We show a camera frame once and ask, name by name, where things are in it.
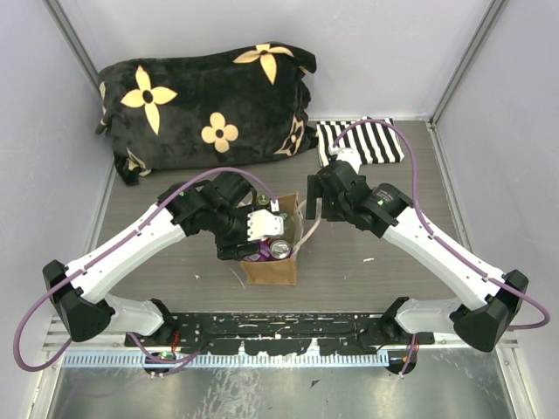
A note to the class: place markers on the aluminium rail frame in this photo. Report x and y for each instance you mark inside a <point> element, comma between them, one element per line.
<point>117,350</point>

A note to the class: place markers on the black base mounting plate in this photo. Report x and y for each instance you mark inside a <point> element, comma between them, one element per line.
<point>285,333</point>

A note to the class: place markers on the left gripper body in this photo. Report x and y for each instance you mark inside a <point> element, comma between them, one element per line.
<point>232,233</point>

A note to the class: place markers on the green glass bottle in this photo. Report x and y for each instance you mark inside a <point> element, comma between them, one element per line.
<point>264,200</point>

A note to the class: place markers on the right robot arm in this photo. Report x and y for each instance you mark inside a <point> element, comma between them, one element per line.
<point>486,298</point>

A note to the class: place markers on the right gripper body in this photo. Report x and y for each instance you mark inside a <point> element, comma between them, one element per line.
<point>333,209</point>

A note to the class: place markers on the black floral plush blanket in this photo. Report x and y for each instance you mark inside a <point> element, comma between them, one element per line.
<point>240,107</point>

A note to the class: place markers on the clear glass bottle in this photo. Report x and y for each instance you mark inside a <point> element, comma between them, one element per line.
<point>289,227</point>

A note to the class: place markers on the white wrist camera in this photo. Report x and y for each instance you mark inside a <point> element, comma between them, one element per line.
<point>265,223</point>
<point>350,156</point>

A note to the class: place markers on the purple soda can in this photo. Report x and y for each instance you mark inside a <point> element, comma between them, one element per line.
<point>280,249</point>

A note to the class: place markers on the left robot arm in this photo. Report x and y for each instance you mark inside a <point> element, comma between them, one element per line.
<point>84,301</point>

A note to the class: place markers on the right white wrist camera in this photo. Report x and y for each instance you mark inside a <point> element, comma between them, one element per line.
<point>350,156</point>

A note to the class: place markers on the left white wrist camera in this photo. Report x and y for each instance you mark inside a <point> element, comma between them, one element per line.
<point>265,223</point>

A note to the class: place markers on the black white striped cloth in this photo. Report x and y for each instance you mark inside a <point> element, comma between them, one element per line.
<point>373,142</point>

